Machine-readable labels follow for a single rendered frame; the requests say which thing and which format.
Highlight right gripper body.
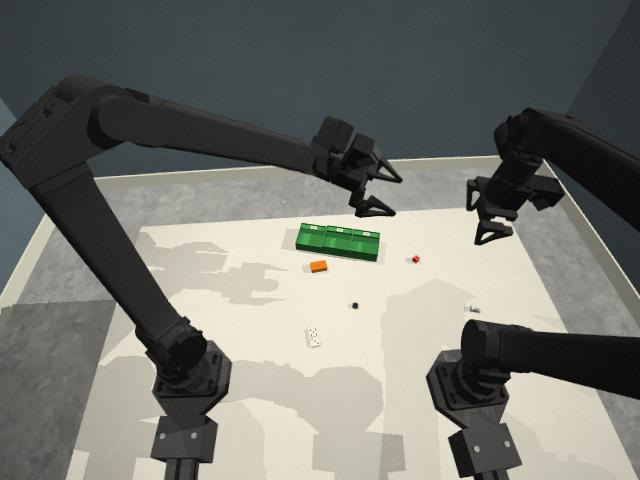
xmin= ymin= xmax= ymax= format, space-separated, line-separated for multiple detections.
xmin=474 ymin=168 xmax=526 ymax=233

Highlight orange nine-volt battery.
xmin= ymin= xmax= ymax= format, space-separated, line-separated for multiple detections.
xmin=310 ymin=260 xmax=328 ymax=273

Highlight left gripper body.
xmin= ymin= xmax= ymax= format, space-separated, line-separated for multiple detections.
xmin=331 ymin=163 xmax=378 ymax=217

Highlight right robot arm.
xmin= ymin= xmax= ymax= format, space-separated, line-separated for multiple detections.
xmin=435 ymin=108 xmax=640 ymax=411

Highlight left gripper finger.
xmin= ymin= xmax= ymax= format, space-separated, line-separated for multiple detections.
xmin=357 ymin=195 xmax=396 ymax=218
xmin=374 ymin=154 xmax=403 ymax=184

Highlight white domino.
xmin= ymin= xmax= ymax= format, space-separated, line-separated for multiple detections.
xmin=308 ymin=327 xmax=320 ymax=348

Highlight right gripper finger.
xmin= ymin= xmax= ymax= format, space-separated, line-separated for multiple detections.
xmin=474 ymin=222 xmax=514 ymax=246
xmin=466 ymin=179 xmax=479 ymax=212

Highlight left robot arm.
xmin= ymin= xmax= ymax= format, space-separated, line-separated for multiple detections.
xmin=0 ymin=74 xmax=381 ymax=398

